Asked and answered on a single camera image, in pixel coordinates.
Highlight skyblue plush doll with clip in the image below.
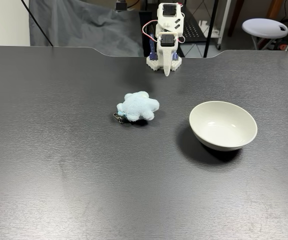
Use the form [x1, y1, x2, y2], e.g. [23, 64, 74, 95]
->
[112, 90, 161, 125]

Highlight white ceramic bowl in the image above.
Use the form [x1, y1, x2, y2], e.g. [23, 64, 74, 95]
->
[188, 100, 258, 152]

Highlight black metal rack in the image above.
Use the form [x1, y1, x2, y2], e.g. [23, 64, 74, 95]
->
[138, 0, 220, 59]

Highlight grey backdrop cloth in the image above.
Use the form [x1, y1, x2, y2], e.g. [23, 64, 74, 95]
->
[28, 0, 146, 57]

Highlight white round stool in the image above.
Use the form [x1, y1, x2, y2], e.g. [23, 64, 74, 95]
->
[241, 18, 288, 51]

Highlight black stand leg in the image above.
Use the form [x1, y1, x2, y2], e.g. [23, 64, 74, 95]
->
[20, 0, 54, 47]

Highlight red white servo cable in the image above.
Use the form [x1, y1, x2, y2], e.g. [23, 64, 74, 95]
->
[141, 20, 160, 42]

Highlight white metal cart frame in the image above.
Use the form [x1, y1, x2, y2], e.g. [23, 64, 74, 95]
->
[210, 0, 231, 50]

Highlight black camera box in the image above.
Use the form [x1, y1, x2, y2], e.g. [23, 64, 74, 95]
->
[115, 0, 128, 12]

